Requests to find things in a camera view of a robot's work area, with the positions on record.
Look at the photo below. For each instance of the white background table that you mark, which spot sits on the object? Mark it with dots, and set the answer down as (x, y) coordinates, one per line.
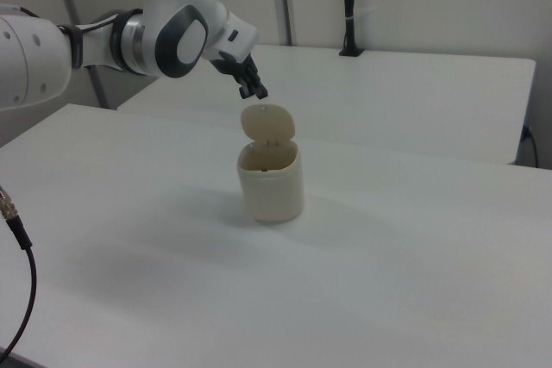
(388, 105)

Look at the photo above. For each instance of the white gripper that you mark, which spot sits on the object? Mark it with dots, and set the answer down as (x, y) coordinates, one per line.
(239, 38)

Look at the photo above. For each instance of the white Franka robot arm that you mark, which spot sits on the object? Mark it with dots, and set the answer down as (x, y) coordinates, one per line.
(39, 58)

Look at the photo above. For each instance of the cream plastic trash bin body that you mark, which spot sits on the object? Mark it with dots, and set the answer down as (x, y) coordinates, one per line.
(271, 195)

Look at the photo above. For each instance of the cream trash bin lid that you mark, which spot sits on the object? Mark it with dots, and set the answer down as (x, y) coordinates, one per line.
(267, 123)

